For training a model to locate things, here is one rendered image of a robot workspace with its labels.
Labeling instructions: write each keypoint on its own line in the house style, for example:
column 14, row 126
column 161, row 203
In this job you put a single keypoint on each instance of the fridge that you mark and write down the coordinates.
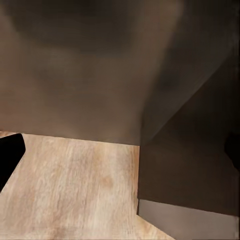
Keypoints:
column 187, row 185

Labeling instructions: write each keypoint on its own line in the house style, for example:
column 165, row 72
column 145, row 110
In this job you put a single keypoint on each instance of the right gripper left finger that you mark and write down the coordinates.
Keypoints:
column 12, row 149

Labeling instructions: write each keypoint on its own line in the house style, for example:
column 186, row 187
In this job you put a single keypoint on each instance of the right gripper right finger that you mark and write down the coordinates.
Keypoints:
column 232, row 149

